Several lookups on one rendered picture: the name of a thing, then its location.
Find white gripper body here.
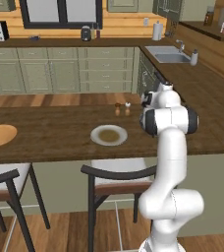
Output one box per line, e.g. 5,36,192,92
140,92,158,109

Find dark green side cupboards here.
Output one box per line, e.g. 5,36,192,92
137,51,167,98

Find wooden shaker dark cap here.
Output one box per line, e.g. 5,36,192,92
114,102,122,117

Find steel sink basin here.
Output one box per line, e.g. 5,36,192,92
144,44,193,65

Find brown food piece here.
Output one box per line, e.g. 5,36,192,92
99,129,121,143

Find white soap dispenser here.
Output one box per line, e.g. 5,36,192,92
190,48,199,67

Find white round plate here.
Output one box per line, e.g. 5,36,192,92
89,124,129,148

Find steel tap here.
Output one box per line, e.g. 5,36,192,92
175,39,186,53

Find white paper towel roll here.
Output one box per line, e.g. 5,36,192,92
151,20,164,42

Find dark stool white seat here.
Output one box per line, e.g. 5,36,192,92
0,162,51,252
80,158,158,252

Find dark red bottle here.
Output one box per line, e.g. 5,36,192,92
95,23,102,40

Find green lower cupboard run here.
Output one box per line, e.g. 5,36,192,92
0,46,141,95

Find dark green glass cupboard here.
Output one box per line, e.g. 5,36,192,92
151,0,185,23

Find brown spice jar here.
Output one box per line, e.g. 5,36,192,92
203,5,215,28

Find clear glass jar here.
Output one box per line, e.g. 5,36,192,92
217,7,224,28

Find black framed window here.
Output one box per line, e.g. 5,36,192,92
18,0,104,31

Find wooden wall shelf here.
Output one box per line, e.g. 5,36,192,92
178,20,224,42

